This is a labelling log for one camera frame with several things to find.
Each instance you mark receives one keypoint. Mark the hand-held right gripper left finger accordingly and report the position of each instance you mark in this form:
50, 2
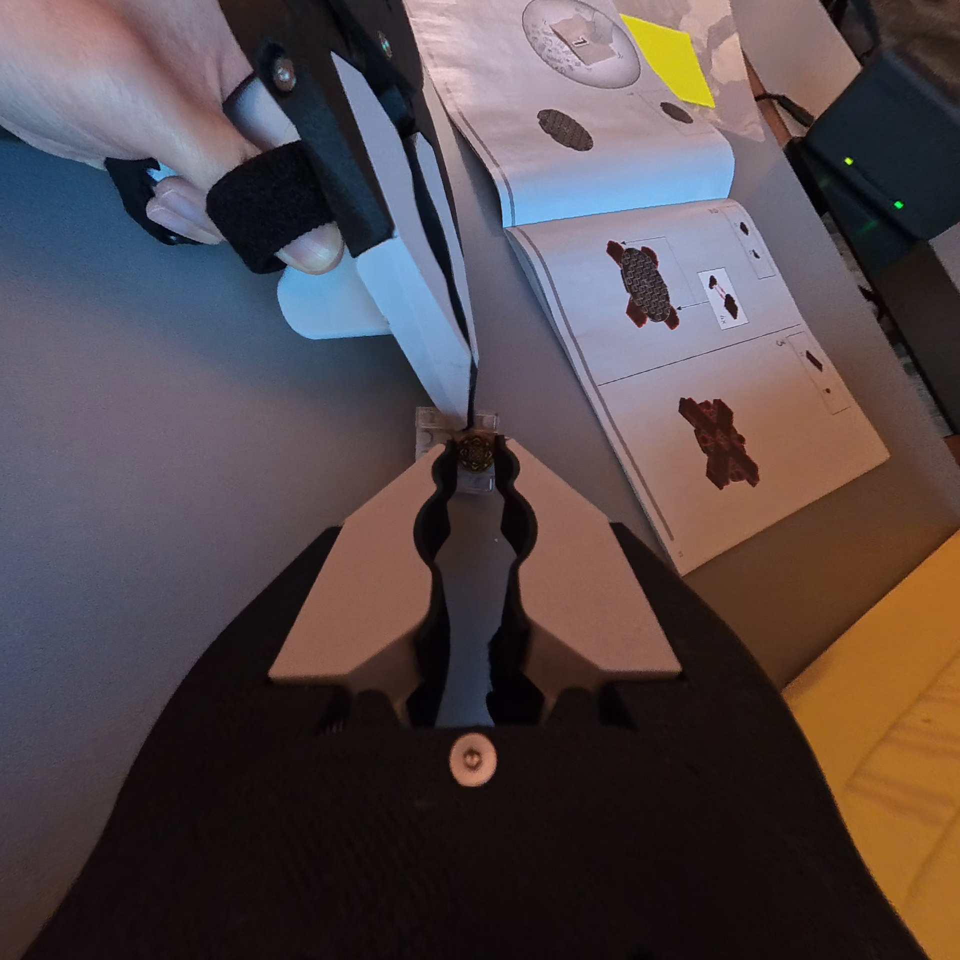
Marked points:
360, 600

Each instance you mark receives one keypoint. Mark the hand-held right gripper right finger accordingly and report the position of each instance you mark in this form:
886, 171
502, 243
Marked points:
592, 600

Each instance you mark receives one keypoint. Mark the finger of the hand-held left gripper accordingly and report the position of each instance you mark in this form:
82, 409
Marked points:
412, 300
439, 202

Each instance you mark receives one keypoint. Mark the yellow plastic parts bin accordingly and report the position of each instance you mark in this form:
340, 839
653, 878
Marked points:
900, 787

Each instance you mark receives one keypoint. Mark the grey desk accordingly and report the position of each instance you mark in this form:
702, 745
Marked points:
150, 450

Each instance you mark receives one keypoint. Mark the person's left hand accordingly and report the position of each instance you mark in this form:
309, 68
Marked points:
112, 75

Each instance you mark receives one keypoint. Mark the instruction booklet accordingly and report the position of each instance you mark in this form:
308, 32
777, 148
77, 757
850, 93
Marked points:
675, 412

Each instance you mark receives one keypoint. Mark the yellow sticky note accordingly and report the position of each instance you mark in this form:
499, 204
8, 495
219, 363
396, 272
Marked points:
667, 56

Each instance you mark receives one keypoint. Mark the black electronic box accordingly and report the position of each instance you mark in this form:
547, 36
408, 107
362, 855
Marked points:
885, 142

